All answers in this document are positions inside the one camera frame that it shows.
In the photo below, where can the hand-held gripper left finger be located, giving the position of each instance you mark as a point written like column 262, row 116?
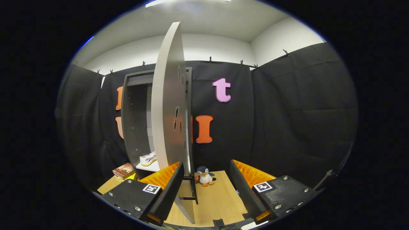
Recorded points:
column 169, row 195

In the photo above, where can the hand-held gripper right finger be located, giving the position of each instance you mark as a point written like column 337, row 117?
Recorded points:
column 246, row 195

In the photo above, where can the white striped canvas shoe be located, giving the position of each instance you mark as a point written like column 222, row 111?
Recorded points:
column 148, row 159

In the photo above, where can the dark grey shoe cabinet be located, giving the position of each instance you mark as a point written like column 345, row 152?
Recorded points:
column 137, row 127

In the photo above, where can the beige shoe cabinet door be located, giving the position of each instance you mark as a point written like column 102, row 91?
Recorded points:
column 166, row 111

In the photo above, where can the white cabinet shelf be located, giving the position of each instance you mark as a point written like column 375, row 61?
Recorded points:
column 151, row 167

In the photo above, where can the small black block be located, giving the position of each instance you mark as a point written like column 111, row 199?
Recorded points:
column 218, row 222

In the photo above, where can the penguin plush toy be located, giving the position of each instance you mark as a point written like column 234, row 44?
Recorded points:
column 204, row 177

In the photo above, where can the yellow book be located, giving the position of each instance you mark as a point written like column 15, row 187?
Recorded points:
column 133, row 176

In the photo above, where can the brown cover book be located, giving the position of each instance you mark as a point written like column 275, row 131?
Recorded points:
column 124, row 170

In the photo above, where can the black backdrop cloth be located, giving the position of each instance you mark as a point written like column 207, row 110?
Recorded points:
column 287, row 111

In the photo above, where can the row of black cloth clips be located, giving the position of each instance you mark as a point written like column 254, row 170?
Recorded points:
column 210, row 59

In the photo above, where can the wide ceiling light panel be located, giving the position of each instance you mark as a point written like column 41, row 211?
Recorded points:
column 156, row 3

